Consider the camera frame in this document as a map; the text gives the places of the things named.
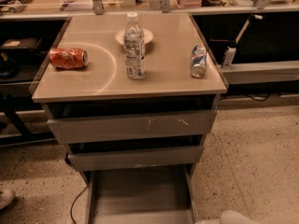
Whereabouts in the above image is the grey bottom drawer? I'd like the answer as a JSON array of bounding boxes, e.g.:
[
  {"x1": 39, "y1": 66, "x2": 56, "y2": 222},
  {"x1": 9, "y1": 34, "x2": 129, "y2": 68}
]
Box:
[{"x1": 86, "y1": 165, "x2": 198, "y2": 224}]

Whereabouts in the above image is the grey drawer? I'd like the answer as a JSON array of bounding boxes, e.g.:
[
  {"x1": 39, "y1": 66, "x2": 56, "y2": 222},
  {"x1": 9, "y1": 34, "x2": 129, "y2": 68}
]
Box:
[
  {"x1": 48, "y1": 110, "x2": 217, "y2": 144},
  {"x1": 86, "y1": 165, "x2": 198, "y2": 224},
  {"x1": 69, "y1": 146, "x2": 203, "y2": 172}
]

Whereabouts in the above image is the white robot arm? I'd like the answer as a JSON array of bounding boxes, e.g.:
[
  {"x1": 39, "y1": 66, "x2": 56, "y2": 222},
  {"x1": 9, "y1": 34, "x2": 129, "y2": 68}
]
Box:
[{"x1": 195, "y1": 210, "x2": 261, "y2": 224}]

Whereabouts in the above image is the grey drawer cabinet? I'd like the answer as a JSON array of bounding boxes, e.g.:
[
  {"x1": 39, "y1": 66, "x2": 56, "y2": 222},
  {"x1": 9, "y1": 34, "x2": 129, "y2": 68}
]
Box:
[{"x1": 29, "y1": 12, "x2": 229, "y2": 224}]

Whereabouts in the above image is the grey top drawer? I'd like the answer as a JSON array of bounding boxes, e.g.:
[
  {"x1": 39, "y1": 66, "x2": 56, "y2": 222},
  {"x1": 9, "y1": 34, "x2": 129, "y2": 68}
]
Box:
[{"x1": 48, "y1": 110, "x2": 217, "y2": 144}]

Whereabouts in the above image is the grey middle drawer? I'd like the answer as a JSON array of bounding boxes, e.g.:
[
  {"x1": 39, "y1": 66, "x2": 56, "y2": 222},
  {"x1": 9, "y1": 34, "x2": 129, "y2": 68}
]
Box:
[{"x1": 69, "y1": 146, "x2": 203, "y2": 172}]

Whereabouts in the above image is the clear plastic water bottle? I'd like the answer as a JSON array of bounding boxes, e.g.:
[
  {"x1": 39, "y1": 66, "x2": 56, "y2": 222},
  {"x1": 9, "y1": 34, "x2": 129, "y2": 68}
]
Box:
[{"x1": 123, "y1": 12, "x2": 145, "y2": 79}]

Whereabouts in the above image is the blue and silver soda can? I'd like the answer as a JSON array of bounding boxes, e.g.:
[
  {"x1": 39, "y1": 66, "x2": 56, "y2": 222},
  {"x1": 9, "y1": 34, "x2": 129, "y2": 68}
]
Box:
[{"x1": 191, "y1": 45, "x2": 206, "y2": 78}]

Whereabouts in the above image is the small white plate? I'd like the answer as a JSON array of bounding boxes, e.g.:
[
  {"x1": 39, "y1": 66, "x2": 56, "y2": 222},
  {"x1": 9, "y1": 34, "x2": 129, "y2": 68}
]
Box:
[{"x1": 115, "y1": 29, "x2": 153, "y2": 45}]

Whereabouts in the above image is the white tube with nozzle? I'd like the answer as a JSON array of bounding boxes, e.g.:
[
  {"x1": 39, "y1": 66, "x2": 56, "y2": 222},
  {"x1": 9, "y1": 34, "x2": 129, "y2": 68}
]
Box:
[{"x1": 221, "y1": 14, "x2": 263, "y2": 69}]

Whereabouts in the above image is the crushed orange soda can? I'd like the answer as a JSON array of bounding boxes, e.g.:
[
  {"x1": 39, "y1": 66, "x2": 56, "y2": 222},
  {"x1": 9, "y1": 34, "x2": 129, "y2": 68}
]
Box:
[{"x1": 50, "y1": 49, "x2": 89, "y2": 70}]

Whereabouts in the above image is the black box on shelf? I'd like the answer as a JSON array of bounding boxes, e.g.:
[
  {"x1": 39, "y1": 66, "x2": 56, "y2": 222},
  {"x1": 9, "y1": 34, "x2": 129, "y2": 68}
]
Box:
[{"x1": 1, "y1": 37, "x2": 41, "y2": 50}]

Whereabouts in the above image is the white shoe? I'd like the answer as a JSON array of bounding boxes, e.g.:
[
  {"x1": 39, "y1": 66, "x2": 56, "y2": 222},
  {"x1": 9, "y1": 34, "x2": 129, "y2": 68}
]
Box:
[{"x1": 0, "y1": 189, "x2": 15, "y2": 210}]

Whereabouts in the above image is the black floor cable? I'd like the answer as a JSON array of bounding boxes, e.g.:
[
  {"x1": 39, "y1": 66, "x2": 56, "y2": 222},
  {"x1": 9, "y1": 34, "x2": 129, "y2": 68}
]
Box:
[{"x1": 69, "y1": 185, "x2": 90, "y2": 224}]

